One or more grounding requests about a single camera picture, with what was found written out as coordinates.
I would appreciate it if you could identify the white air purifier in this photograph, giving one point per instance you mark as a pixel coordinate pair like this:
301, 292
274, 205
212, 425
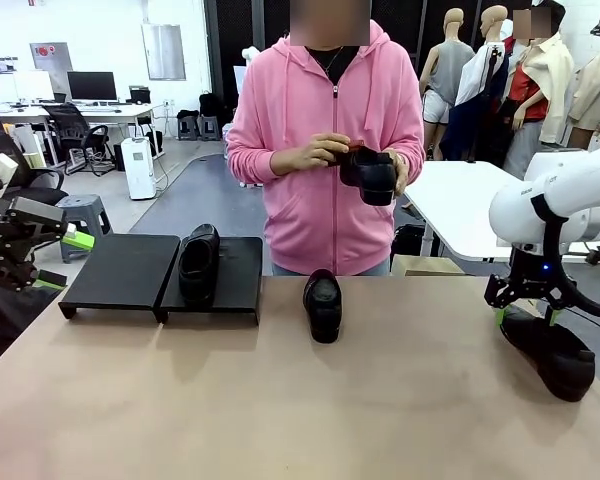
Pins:
138, 167

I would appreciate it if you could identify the black leather shoe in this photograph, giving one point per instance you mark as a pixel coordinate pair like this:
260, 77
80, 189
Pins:
197, 270
375, 180
555, 355
324, 305

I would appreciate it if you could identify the person's left hand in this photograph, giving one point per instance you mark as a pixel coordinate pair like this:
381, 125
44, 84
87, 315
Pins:
402, 175

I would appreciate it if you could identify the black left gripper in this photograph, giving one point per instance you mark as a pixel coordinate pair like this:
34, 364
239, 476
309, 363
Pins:
0, 250

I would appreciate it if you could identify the white monitor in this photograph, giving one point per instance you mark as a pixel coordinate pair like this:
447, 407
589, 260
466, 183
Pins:
32, 85

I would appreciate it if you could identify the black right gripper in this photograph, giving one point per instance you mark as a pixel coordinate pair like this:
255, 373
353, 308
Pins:
530, 270

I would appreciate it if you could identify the black shoe stand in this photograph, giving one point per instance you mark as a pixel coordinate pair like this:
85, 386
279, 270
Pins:
120, 275
235, 285

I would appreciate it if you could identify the mannequin in grey tank top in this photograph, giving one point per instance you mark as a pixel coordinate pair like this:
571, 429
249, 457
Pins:
447, 65

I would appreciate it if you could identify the person's right hand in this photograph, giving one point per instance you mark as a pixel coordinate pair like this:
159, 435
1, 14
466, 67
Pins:
305, 155

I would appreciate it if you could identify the person's left forearm pink sleeve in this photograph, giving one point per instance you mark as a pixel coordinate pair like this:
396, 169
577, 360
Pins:
414, 150

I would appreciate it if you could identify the person's right forearm pink sleeve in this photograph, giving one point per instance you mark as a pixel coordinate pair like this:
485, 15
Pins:
252, 162

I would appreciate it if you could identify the white office desk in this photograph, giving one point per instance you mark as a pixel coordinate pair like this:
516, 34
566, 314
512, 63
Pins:
120, 107

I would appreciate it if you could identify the mannequin in white navy jacket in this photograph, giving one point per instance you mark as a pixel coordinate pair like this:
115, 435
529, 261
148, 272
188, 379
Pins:
485, 75

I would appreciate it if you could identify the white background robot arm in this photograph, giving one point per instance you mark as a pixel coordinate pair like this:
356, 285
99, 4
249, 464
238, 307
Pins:
251, 55

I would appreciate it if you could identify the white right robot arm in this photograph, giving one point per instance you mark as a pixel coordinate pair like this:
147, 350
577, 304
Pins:
570, 185

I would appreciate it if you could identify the mannequin in red top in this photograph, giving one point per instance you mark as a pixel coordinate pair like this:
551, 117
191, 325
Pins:
535, 85

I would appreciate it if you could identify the person in pink hoodie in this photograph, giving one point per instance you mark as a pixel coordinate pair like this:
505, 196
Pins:
305, 100

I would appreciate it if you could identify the white table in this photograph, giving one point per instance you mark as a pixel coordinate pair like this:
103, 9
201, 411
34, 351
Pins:
455, 200

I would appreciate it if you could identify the black computer monitor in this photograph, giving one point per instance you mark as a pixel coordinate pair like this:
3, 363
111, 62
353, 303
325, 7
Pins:
91, 84

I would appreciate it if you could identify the black backpack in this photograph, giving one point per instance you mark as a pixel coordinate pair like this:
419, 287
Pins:
209, 102

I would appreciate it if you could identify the grey plastic stool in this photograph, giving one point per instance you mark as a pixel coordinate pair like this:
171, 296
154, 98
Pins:
87, 210

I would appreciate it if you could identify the black plastic stool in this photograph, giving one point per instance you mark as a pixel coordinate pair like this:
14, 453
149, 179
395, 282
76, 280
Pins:
210, 127
188, 125

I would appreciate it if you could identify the grey wall cabinet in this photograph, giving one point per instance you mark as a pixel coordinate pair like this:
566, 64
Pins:
50, 57

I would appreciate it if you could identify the cardboard box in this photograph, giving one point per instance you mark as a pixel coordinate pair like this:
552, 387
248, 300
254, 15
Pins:
425, 265

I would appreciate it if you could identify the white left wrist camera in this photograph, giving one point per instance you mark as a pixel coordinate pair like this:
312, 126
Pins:
4, 167

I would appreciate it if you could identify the black mesh office chair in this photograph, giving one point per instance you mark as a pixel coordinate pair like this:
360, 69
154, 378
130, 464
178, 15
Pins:
10, 165

